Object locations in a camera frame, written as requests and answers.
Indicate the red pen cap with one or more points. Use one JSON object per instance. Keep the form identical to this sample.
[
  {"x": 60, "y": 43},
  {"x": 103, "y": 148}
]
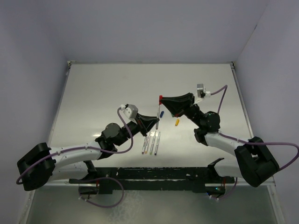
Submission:
[{"x": 160, "y": 98}]

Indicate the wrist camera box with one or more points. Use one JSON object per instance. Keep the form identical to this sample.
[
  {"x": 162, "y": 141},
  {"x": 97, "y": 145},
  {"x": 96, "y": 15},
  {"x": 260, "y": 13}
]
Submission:
[
  {"x": 201, "y": 93},
  {"x": 129, "y": 110}
]

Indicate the blue whiteboard marker pen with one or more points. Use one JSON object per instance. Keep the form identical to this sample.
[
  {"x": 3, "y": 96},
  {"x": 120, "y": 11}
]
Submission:
[{"x": 157, "y": 144}]

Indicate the aluminium rail right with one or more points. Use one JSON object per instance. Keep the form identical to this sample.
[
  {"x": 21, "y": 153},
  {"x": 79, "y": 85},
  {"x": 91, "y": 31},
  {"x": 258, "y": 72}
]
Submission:
[{"x": 256, "y": 163}]

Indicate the red whiteboard marker pen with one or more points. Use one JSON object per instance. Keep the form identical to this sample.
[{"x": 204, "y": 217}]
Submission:
[{"x": 158, "y": 115}]

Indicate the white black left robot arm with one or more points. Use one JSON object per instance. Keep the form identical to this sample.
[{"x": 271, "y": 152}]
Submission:
[{"x": 42, "y": 162}]

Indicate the magenta whiteboard marker pen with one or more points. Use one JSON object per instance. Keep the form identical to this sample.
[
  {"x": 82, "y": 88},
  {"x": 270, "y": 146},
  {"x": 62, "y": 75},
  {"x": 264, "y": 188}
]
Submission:
[{"x": 145, "y": 143}]

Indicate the green whiteboard marker pen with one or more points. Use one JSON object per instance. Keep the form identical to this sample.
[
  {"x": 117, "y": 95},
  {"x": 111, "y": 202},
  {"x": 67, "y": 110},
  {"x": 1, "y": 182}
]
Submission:
[{"x": 153, "y": 142}]

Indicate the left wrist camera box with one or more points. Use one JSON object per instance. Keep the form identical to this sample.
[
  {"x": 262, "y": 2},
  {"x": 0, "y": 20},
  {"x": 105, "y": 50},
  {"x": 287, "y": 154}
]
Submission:
[{"x": 129, "y": 110}]

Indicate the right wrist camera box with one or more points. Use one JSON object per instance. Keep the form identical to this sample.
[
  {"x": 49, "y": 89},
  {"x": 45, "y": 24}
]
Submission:
[{"x": 201, "y": 93}]

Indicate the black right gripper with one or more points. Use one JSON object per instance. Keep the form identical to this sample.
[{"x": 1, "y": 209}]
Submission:
[{"x": 185, "y": 102}]

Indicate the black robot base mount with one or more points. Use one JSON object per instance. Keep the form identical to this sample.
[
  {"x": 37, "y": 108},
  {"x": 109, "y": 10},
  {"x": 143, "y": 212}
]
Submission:
[{"x": 194, "y": 179}]

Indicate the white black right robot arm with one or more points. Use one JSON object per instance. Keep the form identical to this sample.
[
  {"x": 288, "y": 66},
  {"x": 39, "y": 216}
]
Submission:
[{"x": 208, "y": 133}]

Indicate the yellow whiteboard marker pen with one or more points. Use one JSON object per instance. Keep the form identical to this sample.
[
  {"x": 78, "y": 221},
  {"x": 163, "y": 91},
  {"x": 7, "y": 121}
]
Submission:
[{"x": 147, "y": 143}]

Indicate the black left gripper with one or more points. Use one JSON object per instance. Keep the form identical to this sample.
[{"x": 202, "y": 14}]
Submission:
[{"x": 140, "y": 125}]

